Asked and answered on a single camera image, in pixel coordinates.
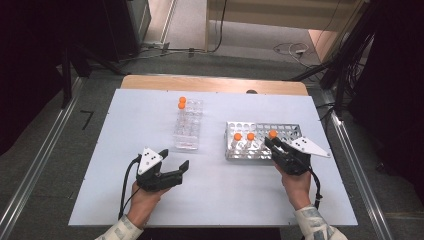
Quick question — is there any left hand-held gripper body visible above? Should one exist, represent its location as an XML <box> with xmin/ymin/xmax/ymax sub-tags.
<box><xmin>135</xmin><ymin>147</ymin><xmax>184</xmax><ymax>193</ymax></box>

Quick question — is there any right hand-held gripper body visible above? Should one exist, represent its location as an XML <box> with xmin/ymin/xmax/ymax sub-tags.
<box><xmin>272</xmin><ymin>135</ymin><xmax>333</xmax><ymax>177</ymax></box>

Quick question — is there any metal test tube rack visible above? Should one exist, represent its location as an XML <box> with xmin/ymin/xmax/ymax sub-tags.
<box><xmin>224</xmin><ymin>120</ymin><xmax>303</xmax><ymax>162</ymax></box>

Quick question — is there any clear plastic test tube rack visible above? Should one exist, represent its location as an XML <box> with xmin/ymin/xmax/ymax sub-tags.
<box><xmin>172</xmin><ymin>97</ymin><xmax>205</xmax><ymax>151</ymax></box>

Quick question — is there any person's right hand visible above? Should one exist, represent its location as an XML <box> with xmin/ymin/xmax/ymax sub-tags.
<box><xmin>274</xmin><ymin>165</ymin><xmax>313</xmax><ymax>211</ymax></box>

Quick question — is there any person's left hand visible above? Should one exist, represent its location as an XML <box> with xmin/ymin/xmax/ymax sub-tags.
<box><xmin>127</xmin><ymin>181</ymin><xmax>171</xmax><ymax>230</ymax></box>

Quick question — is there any wooden table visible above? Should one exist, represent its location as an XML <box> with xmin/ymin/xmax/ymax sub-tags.
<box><xmin>120</xmin><ymin>74</ymin><xmax>309</xmax><ymax>97</ymax></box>

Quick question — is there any black metal stand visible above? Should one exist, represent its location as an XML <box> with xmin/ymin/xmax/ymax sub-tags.
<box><xmin>288</xmin><ymin>0</ymin><xmax>379</xmax><ymax>118</ymax></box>
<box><xmin>59</xmin><ymin>42</ymin><xmax>129</xmax><ymax>110</ymax></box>

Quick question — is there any grey power strip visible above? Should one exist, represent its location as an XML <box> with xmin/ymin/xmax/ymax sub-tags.
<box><xmin>142</xmin><ymin>41</ymin><xmax>171</xmax><ymax>52</ymax></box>

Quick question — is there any dark curtain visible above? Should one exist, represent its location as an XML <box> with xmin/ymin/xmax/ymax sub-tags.
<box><xmin>346</xmin><ymin>0</ymin><xmax>424</xmax><ymax>203</ymax></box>
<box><xmin>0</xmin><ymin>0</ymin><xmax>105</xmax><ymax>156</ymax></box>

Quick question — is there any dark grey cabinet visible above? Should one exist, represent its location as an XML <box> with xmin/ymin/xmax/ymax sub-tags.
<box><xmin>102</xmin><ymin>0</ymin><xmax>152</xmax><ymax>63</ymax></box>

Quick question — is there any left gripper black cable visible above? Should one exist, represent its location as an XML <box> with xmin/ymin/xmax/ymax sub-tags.
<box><xmin>117</xmin><ymin>155</ymin><xmax>141</xmax><ymax>220</ymax></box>

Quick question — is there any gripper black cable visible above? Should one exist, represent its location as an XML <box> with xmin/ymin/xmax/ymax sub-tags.
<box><xmin>117</xmin><ymin>155</ymin><xmax>141</xmax><ymax>220</ymax></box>
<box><xmin>307</xmin><ymin>167</ymin><xmax>324</xmax><ymax>211</ymax></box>

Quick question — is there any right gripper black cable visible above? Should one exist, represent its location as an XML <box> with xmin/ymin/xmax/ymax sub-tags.
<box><xmin>307</xmin><ymin>167</ymin><xmax>324</xmax><ymax>211</ymax></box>

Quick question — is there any aluminium floor rail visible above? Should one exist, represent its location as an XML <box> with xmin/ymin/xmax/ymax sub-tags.
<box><xmin>318</xmin><ymin>89</ymin><xmax>396</xmax><ymax>240</ymax></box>
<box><xmin>0</xmin><ymin>76</ymin><xmax>85</xmax><ymax>236</ymax></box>

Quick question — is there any white floor cable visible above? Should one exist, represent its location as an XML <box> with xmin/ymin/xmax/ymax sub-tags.
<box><xmin>272</xmin><ymin>42</ymin><xmax>312</xmax><ymax>60</ymax></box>

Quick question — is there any black floor cable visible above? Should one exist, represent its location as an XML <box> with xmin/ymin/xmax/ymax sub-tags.
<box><xmin>207</xmin><ymin>0</ymin><xmax>229</xmax><ymax>54</ymax></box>

